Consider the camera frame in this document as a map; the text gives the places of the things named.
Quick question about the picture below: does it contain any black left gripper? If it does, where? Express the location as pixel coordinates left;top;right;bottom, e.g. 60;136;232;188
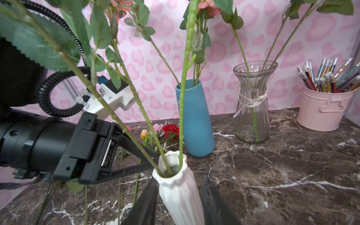
53;112;158;184

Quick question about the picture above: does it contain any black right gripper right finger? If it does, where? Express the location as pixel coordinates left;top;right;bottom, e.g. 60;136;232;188
201;180;241;225

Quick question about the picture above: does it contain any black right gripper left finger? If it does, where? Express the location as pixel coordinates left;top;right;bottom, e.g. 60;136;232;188
121;180;158;225

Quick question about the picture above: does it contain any white ribbed ceramic vase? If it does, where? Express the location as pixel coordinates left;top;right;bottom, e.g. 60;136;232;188
152;151;205;225

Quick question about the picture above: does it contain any light pink carnation flower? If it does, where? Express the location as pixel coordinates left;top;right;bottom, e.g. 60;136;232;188
153;123;164;133

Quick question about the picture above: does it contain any teal cylindrical vase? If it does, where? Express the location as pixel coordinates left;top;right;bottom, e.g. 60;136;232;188
183;79;215;158

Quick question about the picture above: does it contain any clear ribbed glass vase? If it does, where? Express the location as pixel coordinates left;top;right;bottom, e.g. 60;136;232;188
233;61;278;144

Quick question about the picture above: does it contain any large pink peony branch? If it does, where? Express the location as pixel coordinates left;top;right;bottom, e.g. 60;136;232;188
1;1;163;175

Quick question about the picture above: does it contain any pale pink peony branch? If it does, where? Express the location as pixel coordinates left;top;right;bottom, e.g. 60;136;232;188
123;0;181;86

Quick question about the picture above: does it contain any pale pink rose stem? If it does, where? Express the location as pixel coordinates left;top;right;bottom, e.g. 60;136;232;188
178;0;200;170

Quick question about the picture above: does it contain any pink rose with long stem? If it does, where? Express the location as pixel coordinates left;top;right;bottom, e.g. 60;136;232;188
262;1;302;70

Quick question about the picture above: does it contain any light pink rose with stem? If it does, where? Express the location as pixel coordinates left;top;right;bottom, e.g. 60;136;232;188
269;1;360;69

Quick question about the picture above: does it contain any coral peony flower branch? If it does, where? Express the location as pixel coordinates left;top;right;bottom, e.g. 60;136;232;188
191;0;221;87

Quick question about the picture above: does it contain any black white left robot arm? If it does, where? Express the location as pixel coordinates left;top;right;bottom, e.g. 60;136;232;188
1;1;158;185

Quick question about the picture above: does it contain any bunch of artificial flowers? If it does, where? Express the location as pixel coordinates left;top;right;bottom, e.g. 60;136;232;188
34;148;131;225

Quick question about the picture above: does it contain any yellow tulip flower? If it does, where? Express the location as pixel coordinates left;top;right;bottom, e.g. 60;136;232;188
140;129;149;140

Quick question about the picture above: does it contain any red carnation flower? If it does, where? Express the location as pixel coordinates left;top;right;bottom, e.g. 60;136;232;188
161;124;180;147

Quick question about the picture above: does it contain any pink cup of straws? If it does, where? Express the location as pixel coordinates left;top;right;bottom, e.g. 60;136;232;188
296;57;360;132

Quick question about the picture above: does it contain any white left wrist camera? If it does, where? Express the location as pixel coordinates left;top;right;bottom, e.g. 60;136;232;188
76;76;136;120

